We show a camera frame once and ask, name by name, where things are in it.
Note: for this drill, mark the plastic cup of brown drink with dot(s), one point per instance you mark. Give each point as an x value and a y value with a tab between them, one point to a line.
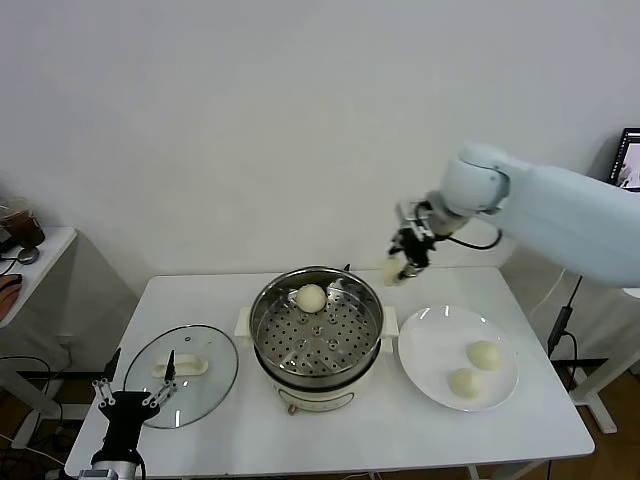
22	227

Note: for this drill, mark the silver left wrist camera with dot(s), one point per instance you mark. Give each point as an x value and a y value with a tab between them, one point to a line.
92	474

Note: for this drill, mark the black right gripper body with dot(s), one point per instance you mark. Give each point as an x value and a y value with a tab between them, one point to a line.
422	242

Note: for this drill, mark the white round plate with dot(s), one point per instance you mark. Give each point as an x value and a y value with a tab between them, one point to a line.
440	340

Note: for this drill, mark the orange brown object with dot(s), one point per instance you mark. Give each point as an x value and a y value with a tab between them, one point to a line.
7	300

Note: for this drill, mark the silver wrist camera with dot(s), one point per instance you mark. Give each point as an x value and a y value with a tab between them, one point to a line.
92	474
414	217

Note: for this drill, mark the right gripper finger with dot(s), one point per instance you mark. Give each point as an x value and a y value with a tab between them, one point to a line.
396	247
419	262

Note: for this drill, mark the cream electric cooker base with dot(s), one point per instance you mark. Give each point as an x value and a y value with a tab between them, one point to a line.
320	397

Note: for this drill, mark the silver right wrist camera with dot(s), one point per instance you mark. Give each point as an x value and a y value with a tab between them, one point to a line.
414	217

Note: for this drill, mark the white side table with cup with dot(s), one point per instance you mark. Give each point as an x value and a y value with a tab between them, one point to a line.
50	250

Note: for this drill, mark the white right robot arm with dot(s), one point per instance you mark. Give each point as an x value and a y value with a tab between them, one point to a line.
550	210

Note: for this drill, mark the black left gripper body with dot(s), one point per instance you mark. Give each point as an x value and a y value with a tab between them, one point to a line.
125	410

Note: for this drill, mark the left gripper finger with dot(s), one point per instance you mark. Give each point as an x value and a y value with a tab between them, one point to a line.
107	382
170	375

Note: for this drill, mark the stainless steel steamer basket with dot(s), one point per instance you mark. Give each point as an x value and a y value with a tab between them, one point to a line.
300	345

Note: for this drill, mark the white steamed baozi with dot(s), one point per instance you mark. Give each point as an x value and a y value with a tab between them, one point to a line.
391	274
484	355
311	298
466	384

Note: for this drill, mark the open dark laptop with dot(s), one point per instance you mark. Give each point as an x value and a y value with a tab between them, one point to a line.
627	160

